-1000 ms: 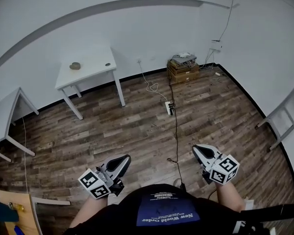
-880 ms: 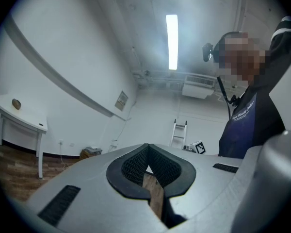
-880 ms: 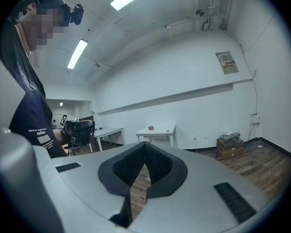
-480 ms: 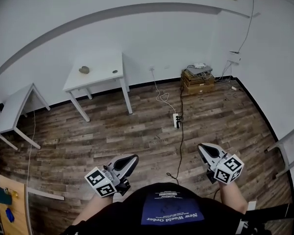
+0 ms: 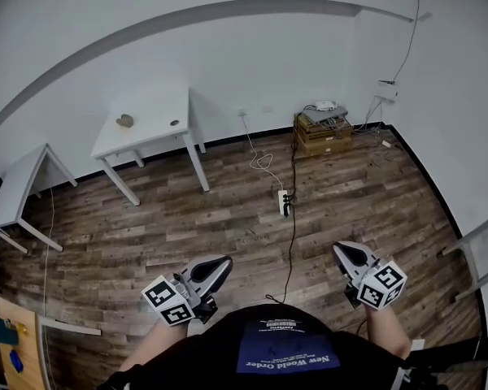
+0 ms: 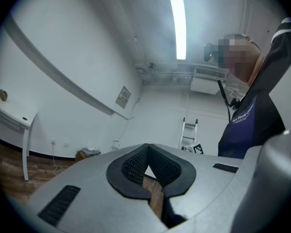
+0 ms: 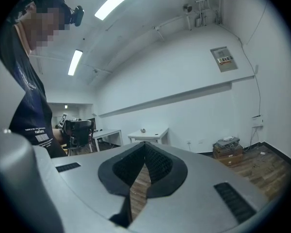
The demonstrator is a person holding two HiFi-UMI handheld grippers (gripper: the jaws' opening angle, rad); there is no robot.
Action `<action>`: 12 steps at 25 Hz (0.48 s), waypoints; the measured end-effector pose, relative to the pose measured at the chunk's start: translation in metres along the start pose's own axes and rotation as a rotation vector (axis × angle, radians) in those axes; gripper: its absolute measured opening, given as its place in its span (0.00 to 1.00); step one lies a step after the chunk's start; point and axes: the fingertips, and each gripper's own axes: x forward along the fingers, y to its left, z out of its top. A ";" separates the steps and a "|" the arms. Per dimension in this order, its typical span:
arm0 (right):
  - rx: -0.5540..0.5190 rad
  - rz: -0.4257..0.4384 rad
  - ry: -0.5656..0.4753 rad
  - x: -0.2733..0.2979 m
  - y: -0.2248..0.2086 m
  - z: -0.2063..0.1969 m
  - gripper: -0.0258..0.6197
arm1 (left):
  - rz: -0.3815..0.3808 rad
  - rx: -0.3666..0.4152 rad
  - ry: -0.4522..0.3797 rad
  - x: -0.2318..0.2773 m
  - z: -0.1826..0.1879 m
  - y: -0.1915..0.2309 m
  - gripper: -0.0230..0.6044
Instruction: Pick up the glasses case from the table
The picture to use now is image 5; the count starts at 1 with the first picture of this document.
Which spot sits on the white power strip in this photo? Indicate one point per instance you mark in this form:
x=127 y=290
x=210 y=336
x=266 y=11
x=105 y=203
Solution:
x=284 y=203

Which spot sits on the grey metal ladder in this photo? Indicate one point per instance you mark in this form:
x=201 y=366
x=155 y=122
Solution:
x=477 y=254

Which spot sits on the stack of cardboard boxes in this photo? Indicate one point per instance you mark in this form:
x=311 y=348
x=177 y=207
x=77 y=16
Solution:
x=323 y=140

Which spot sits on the blue plastic object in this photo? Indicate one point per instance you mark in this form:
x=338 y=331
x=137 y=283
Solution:
x=16 y=360

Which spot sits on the person's left forearm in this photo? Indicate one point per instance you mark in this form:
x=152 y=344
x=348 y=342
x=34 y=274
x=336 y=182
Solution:
x=154 y=345

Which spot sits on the white wall socket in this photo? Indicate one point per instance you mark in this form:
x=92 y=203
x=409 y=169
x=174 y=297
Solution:
x=242 y=112

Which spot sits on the white side table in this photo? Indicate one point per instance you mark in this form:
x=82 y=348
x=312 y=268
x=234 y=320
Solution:
x=16 y=193

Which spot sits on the black tripod legs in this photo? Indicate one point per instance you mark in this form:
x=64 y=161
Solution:
x=455 y=360

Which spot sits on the yellow small object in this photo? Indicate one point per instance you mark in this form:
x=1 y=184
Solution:
x=21 y=328

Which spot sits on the person's right forearm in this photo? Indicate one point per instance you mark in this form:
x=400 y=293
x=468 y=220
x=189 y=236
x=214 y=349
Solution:
x=388 y=331

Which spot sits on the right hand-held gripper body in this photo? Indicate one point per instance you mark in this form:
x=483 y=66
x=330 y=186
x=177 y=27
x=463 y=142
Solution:
x=370 y=276

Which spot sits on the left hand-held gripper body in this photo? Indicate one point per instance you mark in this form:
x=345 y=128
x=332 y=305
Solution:
x=187 y=289

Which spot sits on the grey network switch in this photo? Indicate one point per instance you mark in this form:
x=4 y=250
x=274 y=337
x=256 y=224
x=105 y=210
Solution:
x=325 y=116

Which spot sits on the tan glasses case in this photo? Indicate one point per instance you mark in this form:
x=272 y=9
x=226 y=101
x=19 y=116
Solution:
x=125 y=121

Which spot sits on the white router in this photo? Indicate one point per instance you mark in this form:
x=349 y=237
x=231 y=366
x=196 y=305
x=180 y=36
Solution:
x=324 y=105

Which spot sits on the white wall junction box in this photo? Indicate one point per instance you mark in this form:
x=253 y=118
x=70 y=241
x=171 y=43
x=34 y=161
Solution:
x=385 y=92

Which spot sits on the person's black printed shirt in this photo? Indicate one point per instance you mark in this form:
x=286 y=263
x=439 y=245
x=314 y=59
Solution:
x=227 y=360

